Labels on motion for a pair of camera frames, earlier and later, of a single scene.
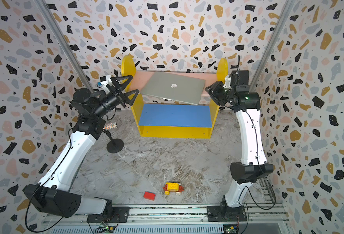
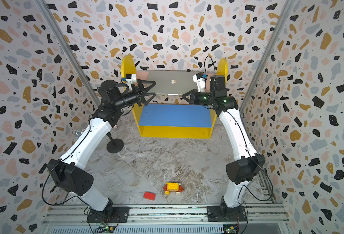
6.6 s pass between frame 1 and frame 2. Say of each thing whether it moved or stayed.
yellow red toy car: stayed
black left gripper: moved
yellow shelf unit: stayed
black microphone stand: stayed
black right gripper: moved
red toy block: stayed
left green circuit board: stayed
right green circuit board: stayed
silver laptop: moved
